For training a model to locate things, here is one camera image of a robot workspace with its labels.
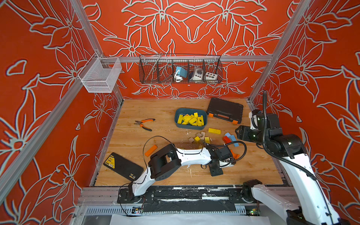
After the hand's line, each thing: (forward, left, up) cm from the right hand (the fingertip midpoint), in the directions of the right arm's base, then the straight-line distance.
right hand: (238, 130), depth 68 cm
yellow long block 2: (+26, +25, -24) cm, 43 cm away
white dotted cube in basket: (+43, +9, +2) cm, 44 cm away
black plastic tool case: (+31, -5, -21) cm, 38 cm away
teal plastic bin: (+25, +22, -23) cm, 40 cm away
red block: (+8, -2, -24) cm, 26 cm away
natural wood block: (+12, +13, -24) cm, 30 cm away
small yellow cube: (+9, +18, -24) cm, 31 cm away
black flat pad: (-10, +65, -28) cm, 72 cm away
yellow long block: (+24, +30, -25) cm, 46 cm away
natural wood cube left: (+8, +22, -25) cm, 34 cm away
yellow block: (+16, +5, -26) cm, 31 cm away
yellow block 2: (+29, +18, -24) cm, 42 cm away
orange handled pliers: (+22, +61, -25) cm, 69 cm away
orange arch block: (-1, -6, -28) cm, 29 cm away
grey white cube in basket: (+40, +18, +6) cm, 44 cm away
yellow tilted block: (+8, +11, -25) cm, 28 cm away
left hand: (-9, +6, -27) cm, 29 cm away
